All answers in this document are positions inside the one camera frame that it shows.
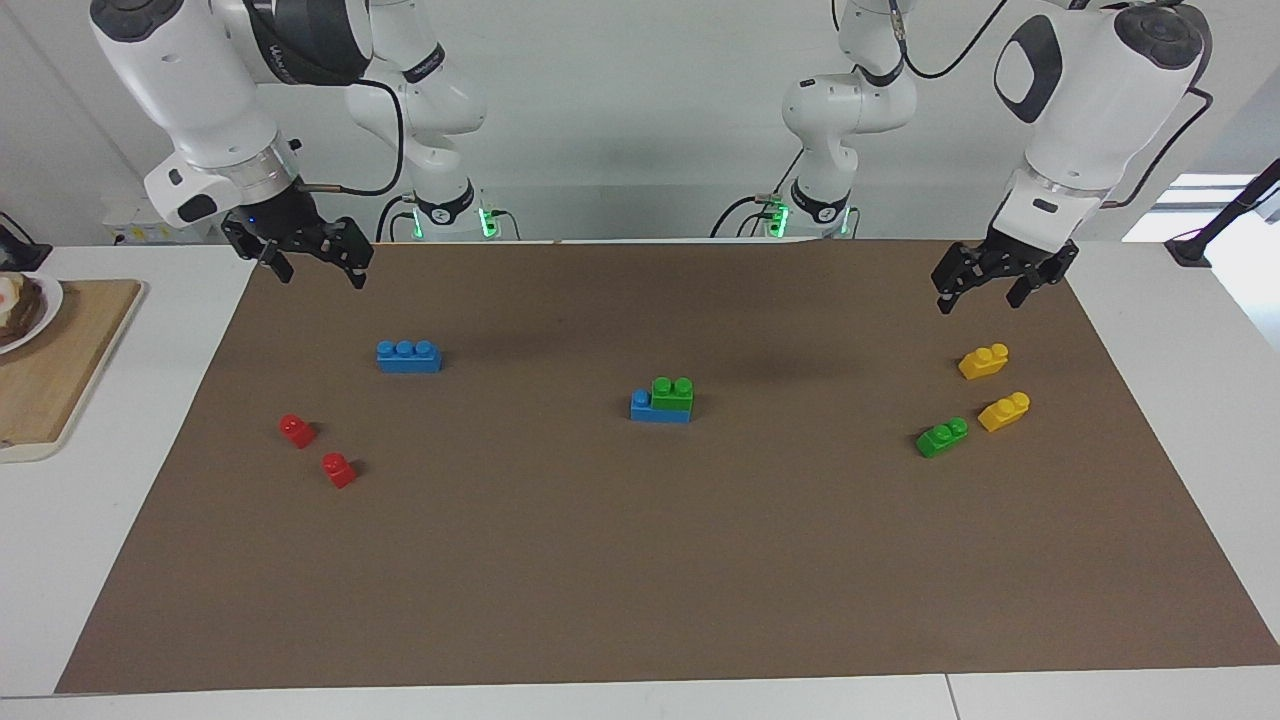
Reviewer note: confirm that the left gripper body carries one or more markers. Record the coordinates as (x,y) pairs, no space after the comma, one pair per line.
(1035,252)

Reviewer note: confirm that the black stand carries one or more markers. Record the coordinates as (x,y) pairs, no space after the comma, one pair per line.
(1215,225)
(20,250)

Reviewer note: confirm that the red single-stud block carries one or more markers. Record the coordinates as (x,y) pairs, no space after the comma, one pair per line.
(296,431)
(339,470)

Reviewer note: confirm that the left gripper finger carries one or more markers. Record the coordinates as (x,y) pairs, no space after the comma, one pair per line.
(962,274)
(1040,282)

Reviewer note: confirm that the green two-stud block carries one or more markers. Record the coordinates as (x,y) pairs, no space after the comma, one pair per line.
(673,395)
(941,439)

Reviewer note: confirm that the yellow two-stud block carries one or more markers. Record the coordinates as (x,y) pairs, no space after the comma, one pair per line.
(983,363)
(1003,413)

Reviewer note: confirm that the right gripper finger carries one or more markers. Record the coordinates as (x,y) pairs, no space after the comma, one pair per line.
(262,248)
(345,248)

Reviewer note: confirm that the blue three-stud block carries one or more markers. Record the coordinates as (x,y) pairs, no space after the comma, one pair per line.
(408,358)
(655,411)

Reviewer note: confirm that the white plate with food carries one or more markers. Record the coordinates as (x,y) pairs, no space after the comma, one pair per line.
(25,310)

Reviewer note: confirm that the wooden cutting board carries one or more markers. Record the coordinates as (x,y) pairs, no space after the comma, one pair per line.
(60,370)

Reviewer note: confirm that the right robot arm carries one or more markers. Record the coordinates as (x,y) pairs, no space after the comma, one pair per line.
(190,90)

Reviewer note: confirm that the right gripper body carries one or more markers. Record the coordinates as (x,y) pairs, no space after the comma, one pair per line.
(275,212)

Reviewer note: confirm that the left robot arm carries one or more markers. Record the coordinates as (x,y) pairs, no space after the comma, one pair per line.
(1085,100)

